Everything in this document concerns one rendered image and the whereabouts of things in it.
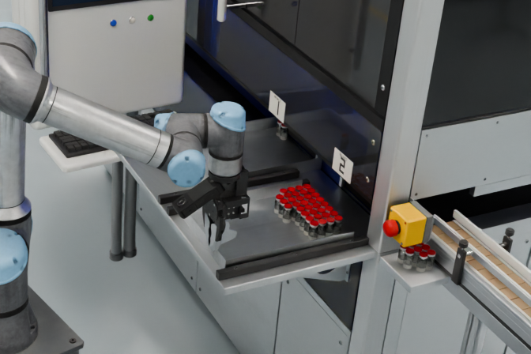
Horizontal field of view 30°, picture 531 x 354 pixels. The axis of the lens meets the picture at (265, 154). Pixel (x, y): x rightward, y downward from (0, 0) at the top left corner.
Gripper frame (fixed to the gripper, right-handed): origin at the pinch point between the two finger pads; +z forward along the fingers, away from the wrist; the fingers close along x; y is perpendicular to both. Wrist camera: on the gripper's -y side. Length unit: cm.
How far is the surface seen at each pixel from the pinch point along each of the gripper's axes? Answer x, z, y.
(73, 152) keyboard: 69, 10, -10
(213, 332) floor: 72, 92, 40
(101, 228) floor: 147, 92, 26
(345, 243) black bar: -7.9, 1.7, 31.7
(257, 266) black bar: -8.0, 2.1, 8.0
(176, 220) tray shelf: 18.0, 3.7, -0.6
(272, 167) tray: 28.2, 0.1, 31.0
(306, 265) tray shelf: -10.0, 3.7, 19.9
